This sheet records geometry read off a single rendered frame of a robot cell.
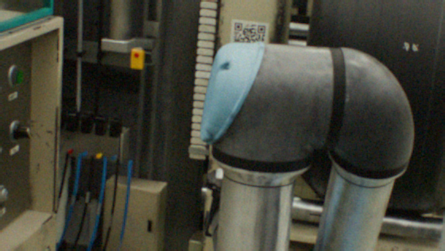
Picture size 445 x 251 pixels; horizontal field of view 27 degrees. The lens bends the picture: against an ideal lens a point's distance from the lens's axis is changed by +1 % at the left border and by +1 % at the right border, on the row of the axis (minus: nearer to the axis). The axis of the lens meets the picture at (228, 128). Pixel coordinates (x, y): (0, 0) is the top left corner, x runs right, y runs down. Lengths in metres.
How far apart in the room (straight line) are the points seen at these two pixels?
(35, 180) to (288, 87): 0.85
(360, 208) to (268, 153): 0.17
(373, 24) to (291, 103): 0.64
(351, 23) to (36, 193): 0.66
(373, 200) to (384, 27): 0.56
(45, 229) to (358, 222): 0.75
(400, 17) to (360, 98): 0.63
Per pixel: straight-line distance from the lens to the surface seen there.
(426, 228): 1.82
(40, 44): 1.67
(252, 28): 1.83
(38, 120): 1.70
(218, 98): 0.97
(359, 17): 1.61
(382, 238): 1.85
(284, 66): 0.99
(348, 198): 1.10
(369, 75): 1.01
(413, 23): 1.61
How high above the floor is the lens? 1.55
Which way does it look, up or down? 16 degrees down
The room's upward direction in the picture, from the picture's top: 5 degrees clockwise
